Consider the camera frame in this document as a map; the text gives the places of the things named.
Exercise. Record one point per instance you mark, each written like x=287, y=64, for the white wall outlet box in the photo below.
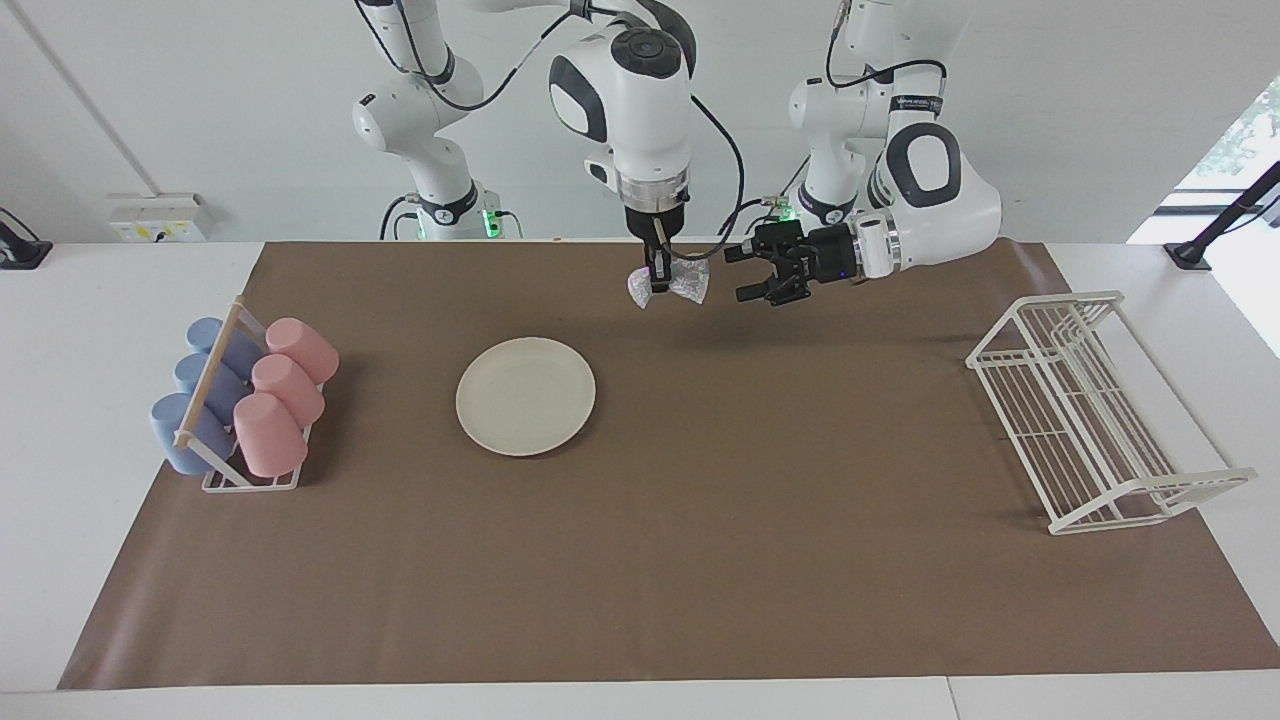
x=155, y=215

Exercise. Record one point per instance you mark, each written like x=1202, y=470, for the blue plastic cup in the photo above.
x=205, y=333
x=170, y=425
x=228, y=390

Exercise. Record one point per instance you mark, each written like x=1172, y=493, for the brown table mat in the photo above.
x=700, y=550

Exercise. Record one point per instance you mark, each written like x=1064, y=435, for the pink plastic cup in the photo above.
x=288, y=388
x=303, y=348
x=270, y=435

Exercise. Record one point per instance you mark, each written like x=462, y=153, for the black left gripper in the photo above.
x=825, y=255

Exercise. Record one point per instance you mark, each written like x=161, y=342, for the window with greenery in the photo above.
x=1245, y=135

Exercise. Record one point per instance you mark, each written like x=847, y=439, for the cream round plate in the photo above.
x=525, y=397

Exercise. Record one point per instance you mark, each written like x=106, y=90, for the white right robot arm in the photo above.
x=650, y=120

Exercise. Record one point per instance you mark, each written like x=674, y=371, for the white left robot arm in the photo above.
x=940, y=200

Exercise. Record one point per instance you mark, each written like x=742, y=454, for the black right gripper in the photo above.
x=658, y=225

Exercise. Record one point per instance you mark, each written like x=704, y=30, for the black table clamp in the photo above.
x=20, y=250

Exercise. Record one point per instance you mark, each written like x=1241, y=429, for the cup rack with wooden bar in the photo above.
x=210, y=372

